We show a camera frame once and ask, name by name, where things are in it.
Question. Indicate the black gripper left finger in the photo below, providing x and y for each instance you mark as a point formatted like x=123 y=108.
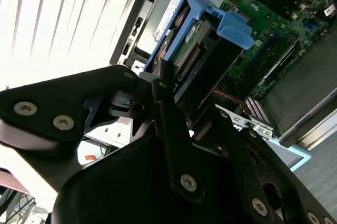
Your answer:
x=79 y=89

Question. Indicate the hard disk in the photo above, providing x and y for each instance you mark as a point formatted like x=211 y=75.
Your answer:
x=234 y=29

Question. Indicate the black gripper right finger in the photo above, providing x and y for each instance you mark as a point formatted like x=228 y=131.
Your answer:
x=263 y=171

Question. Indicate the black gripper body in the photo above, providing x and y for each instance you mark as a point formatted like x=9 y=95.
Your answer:
x=118 y=189

